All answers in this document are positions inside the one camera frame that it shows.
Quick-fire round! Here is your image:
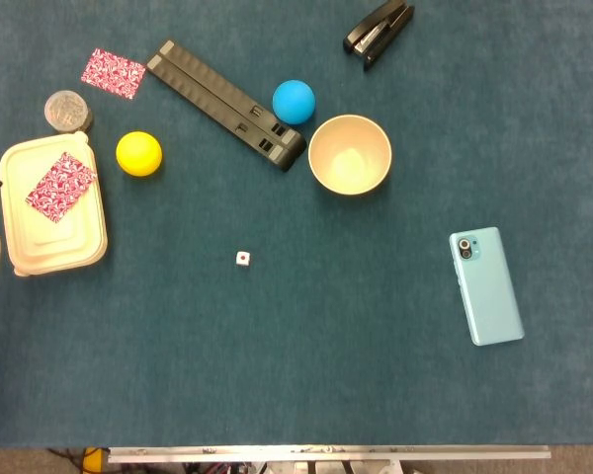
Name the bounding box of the light blue smartphone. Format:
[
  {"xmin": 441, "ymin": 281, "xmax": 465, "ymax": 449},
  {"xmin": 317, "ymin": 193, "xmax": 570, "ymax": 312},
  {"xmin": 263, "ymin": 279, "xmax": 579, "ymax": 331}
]
[{"xmin": 448, "ymin": 226, "xmax": 526, "ymax": 348}]

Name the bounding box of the red white patterned card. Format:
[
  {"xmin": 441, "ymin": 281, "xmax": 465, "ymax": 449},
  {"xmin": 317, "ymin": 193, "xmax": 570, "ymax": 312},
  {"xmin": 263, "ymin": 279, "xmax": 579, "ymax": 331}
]
[
  {"xmin": 80, "ymin": 47, "xmax": 147, "ymax": 102},
  {"xmin": 25, "ymin": 151, "xmax": 99, "ymax": 224}
]

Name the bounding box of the aluminium frame rail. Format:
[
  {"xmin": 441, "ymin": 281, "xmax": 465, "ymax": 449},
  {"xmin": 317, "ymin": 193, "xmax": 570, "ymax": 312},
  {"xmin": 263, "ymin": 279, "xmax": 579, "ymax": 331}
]
[{"xmin": 107, "ymin": 444, "xmax": 552, "ymax": 465}]

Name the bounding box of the yellow ball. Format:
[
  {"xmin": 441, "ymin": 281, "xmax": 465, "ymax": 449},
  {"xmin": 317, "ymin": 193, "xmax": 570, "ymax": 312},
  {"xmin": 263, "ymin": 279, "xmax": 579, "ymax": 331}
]
[{"xmin": 115, "ymin": 130, "xmax": 164, "ymax": 178}]

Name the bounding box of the yellow object under table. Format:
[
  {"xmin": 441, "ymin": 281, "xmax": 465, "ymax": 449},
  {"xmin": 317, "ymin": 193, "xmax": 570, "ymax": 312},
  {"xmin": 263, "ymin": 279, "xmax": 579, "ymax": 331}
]
[{"xmin": 81, "ymin": 446, "xmax": 111, "ymax": 474}]

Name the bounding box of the cream lidded food container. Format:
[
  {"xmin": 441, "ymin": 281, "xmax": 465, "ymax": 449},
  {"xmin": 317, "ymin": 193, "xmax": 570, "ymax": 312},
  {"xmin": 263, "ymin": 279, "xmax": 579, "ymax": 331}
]
[{"xmin": 0, "ymin": 130, "xmax": 110, "ymax": 277}]

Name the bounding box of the black stapler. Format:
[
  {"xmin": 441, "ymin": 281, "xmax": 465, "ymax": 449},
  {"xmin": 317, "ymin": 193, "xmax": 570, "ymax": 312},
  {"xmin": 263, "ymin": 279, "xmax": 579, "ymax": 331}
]
[{"xmin": 342, "ymin": 0, "xmax": 416, "ymax": 71}]

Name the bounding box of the teal felt table cloth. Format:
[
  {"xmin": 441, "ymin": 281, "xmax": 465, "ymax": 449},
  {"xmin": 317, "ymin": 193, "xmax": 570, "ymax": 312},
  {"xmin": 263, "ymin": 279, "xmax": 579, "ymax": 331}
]
[{"xmin": 0, "ymin": 0, "xmax": 593, "ymax": 449}]

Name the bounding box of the long black power strip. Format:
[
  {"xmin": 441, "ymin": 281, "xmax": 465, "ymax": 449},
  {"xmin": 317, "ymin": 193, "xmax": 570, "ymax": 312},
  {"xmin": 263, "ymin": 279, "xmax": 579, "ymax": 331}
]
[{"xmin": 145, "ymin": 39, "xmax": 308, "ymax": 173}]

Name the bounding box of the cream bowl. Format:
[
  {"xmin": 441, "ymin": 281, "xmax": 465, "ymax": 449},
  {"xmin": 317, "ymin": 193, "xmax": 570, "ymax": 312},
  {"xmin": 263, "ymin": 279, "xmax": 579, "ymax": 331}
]
[{"xmin": 307, "ymin": 114, "xmax": 393, "ymax": 198}]

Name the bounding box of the blue ball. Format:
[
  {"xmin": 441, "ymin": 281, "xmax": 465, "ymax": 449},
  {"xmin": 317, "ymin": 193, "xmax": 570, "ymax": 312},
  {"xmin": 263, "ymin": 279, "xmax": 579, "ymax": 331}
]
[{"xmin": 271, "ymin": 79, "xmax": 317, "ymax": 125}]

